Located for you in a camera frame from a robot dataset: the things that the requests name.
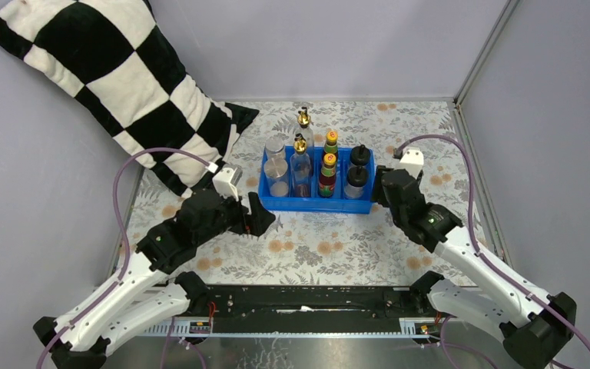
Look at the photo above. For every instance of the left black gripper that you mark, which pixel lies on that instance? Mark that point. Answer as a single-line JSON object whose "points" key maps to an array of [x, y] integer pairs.
{"points": [[256, 224]]}

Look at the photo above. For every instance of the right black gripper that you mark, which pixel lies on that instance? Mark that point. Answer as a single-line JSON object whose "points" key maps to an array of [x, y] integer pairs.
{"points": [[378, 192]]}

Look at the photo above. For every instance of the black-cap squeeze bottle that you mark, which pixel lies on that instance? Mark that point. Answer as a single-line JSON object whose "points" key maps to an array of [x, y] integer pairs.
{"points": [[360, 156], [356, 180]]}

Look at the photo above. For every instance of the blue plastic divided bin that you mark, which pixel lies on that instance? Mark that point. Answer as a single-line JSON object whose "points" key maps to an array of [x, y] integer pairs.
{"points": [[338, 202]]}

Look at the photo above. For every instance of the silver-lid glass shaker jar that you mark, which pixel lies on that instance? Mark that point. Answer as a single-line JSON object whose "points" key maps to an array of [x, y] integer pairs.
{"points": [[277, 173]]}

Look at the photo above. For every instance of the yellow-cap sauce bottle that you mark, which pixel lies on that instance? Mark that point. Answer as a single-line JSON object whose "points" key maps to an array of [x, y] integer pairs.
{"points": [[330, 146], [327, 177]]}

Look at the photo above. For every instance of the clear gold-cap bottle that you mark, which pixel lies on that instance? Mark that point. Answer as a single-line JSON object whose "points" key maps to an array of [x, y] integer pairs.
{"points": [[300, 168], [304, 127]]}

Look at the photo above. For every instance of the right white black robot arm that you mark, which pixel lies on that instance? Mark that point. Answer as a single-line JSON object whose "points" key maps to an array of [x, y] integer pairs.
{"points": [[530, 322]]}

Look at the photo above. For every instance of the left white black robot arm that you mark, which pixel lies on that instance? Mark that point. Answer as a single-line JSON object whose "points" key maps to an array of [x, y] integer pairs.
{"points": [[117, 300]]}

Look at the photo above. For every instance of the floral patterned table mat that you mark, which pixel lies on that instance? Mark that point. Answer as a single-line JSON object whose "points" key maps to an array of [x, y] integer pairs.
{"points": [[352, 249]]}

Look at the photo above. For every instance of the black white checkered pillow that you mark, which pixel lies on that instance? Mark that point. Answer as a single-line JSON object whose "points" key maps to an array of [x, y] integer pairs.
{"points": [[112, 58]]}

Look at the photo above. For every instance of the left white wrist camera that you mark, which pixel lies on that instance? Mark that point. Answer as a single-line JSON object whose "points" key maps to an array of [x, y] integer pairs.
{"points": [[226, 179]]}

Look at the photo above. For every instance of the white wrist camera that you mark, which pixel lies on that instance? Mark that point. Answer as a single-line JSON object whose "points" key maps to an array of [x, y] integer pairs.
{"points": [[410, 159], [226, 179]]}

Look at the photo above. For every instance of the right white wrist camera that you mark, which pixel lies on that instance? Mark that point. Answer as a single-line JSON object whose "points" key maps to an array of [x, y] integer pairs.
{"points": [[410, 159]]}

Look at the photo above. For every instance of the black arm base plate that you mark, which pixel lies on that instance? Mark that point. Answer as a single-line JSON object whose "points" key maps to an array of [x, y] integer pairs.
{"points": [[293, 309]]}

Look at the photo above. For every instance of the aluminium frame rail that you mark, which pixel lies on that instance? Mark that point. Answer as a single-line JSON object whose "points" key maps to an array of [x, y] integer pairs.
{"points": [[298, 311]]}

